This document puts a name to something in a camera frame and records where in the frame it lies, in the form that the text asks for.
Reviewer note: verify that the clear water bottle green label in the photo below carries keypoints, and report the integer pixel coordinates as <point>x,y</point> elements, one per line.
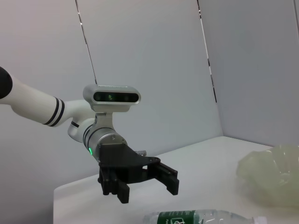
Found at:
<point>177,218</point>

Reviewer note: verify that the translucent green glass plate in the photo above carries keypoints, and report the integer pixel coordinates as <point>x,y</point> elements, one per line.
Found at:
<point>268,175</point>

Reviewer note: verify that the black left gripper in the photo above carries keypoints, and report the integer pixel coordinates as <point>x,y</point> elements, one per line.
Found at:
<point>121,156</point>

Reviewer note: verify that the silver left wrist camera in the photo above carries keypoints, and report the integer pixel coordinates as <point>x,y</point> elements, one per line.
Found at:
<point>112,96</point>

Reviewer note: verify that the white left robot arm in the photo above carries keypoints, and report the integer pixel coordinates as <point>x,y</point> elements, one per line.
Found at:
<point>35,102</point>

